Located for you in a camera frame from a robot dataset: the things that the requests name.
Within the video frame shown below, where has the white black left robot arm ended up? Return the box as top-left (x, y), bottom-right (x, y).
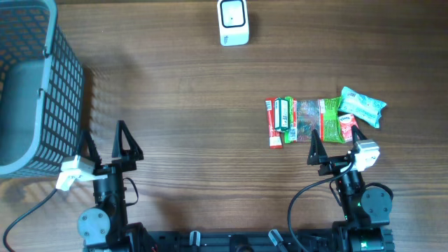
top-left (76, 120), bottom-right (158, 251)

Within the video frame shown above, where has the small orange candy box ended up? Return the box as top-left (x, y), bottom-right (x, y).
top-left (338, 113), bottom-right (358, 143)

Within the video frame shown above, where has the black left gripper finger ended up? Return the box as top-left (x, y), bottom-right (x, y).
top-left (112, 120), bottom-right (144, 162)
top-left (77, 130), bottom-right (102, 167)

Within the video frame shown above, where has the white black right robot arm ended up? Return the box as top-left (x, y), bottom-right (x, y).
top-left (307, 126), bottom-right (395, 252)

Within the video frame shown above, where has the green white gum box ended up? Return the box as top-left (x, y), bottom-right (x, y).
top-left (274, 97), bottom-right (289, 132)

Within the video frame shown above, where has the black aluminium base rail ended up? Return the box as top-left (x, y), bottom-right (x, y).
top-left (83, 227), bottom-right (396, 252)

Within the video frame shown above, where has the teal tissue packet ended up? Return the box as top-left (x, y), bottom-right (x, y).
top-left (339, 87), bottom-right (387, 129)

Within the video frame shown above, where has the white barcode scanner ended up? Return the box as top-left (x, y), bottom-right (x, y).
top-left (216, 0), bottom-right (249, 47)

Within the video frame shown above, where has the dark grey mesh basket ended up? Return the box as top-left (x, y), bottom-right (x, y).
top-left (1, 0), bottom-right (85, 179)

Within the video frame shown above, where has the green snack bag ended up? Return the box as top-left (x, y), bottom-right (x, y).
top-left (284, 97), bottom-right (345, 144)

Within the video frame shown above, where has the red snack stick packet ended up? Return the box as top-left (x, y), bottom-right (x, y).
top-left (265, 97), bottom-right (283, 149)

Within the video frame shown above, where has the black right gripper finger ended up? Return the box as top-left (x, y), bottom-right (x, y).
top-left (351, 125), bottom-right (368, 144)
top-left (307, 129), bottom-right (328, 165)

